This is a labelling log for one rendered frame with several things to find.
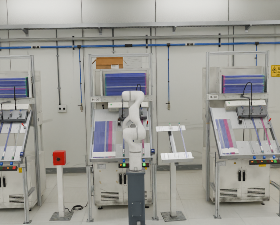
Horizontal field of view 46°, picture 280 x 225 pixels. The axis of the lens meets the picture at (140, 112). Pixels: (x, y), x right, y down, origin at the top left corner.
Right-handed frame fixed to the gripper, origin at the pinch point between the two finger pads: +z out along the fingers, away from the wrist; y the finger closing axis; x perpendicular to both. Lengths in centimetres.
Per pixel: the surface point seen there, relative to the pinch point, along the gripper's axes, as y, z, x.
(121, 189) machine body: 16, 48, 46
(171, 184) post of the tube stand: -43, 18, 50
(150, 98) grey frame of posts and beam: -22, 1, -53
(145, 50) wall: -22, 83, -194
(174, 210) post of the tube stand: -45, 36, 75
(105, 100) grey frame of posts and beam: 33, 1, -52
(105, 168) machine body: 34, 32, 24
